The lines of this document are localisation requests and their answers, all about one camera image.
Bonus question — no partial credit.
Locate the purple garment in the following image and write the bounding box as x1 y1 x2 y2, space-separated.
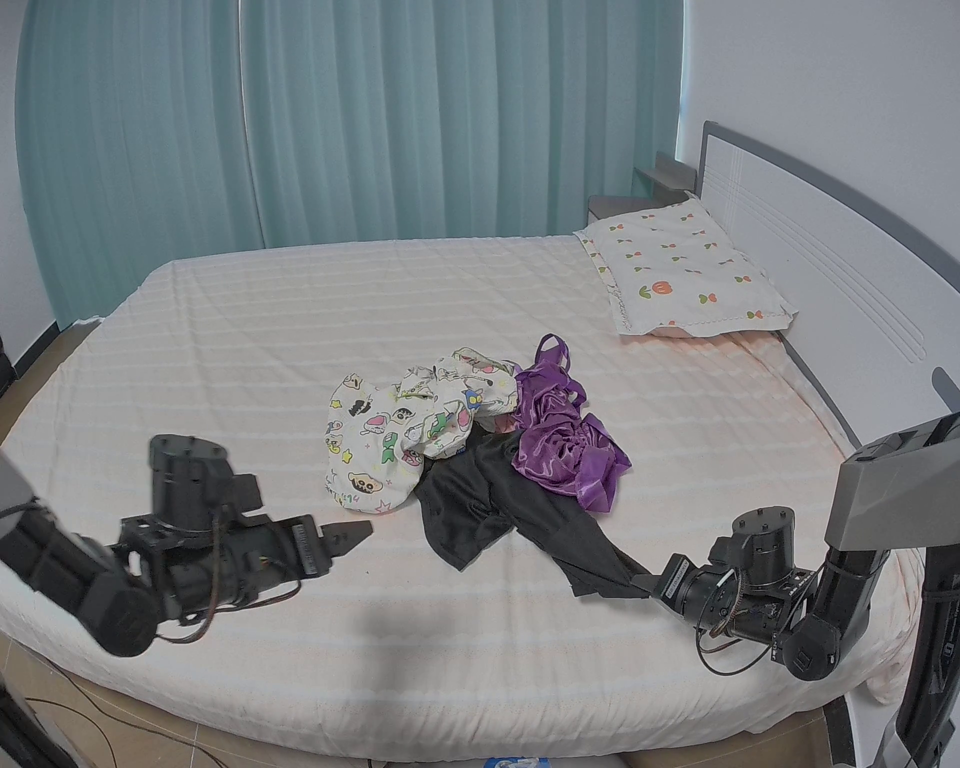
511 334 633 515

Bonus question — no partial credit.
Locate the blue-green curtain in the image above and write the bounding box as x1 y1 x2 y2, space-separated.
15 0 252 327
238 0 687 249

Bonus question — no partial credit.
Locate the bed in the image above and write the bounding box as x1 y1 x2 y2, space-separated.
0 120 960 768

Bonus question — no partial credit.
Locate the white printed pillow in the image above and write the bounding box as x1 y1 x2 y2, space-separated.
573 191 801 337

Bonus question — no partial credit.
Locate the grey bedside table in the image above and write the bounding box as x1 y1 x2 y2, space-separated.
587 151 700 224

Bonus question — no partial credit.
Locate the black T-shirt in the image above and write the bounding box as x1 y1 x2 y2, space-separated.
414 429 655 601

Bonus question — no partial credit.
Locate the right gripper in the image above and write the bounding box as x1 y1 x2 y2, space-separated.
652 553 740 624

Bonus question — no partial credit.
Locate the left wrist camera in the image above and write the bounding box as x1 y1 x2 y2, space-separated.
225 472 265 519

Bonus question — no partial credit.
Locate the white printed pyjama top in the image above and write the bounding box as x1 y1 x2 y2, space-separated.
324 346 520 517

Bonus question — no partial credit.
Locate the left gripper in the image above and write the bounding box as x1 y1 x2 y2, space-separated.
213 513 374 605

